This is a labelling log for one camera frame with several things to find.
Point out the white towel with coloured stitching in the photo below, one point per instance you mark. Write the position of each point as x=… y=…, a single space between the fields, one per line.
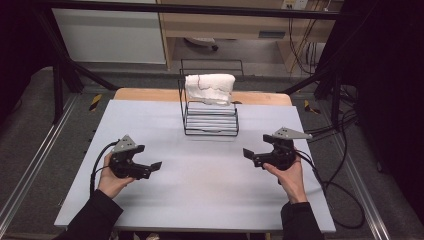
x=210 y=86

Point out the black curtain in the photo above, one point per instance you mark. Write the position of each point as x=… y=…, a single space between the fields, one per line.
x=20 y=43
x=386 y=83

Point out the white cabinet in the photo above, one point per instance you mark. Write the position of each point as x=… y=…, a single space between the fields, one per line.
x=106 y=36

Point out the white wall socket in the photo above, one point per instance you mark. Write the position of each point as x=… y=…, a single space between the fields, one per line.
x=295 y=4

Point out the person's right hand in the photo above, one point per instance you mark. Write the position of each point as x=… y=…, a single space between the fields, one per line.
x=291 y=181

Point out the office chair base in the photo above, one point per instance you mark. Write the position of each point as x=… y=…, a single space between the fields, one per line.
x=203 y=42

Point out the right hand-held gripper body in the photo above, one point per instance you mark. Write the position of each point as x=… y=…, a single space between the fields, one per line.
x=283 y=150

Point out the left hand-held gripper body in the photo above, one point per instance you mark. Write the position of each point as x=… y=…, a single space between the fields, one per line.
x=121 y=160

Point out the black metal frame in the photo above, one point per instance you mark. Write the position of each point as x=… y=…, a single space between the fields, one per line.
x=186 y=9

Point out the person's left hand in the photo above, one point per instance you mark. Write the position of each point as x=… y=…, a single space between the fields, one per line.
x=111 y=183

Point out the aluminium floor rail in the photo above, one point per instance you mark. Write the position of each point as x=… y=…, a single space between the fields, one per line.
x=30 y=166
x=363 y=186

